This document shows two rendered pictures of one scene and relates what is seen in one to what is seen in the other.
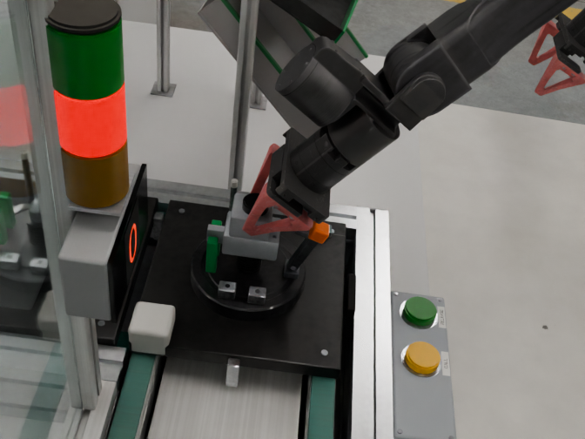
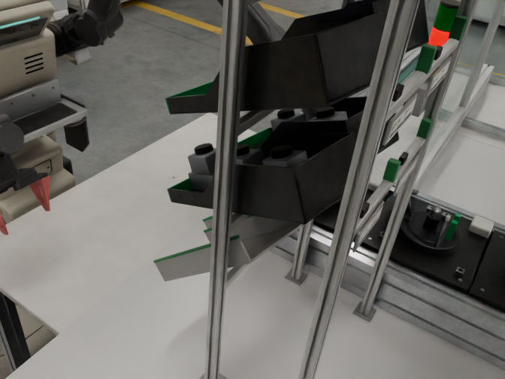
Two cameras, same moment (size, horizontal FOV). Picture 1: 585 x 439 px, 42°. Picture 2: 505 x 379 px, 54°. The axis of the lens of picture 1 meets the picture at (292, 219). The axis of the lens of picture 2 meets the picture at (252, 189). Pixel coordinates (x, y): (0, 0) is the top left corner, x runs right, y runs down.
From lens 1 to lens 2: 1.64 m
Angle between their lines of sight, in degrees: 95
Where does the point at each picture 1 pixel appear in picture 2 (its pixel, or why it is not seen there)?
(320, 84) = not seen: hidden behind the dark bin
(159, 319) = (376, 179)
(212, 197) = (323, 237)
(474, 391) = not seen: hidden behind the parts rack
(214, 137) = (271, 352)
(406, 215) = (183, 244)
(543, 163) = (46, 241)
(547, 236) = (114, 205)
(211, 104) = not seen: outside the picture
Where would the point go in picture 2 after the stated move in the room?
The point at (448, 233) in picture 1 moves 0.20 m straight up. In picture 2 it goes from (168, 227) to (167, 160)
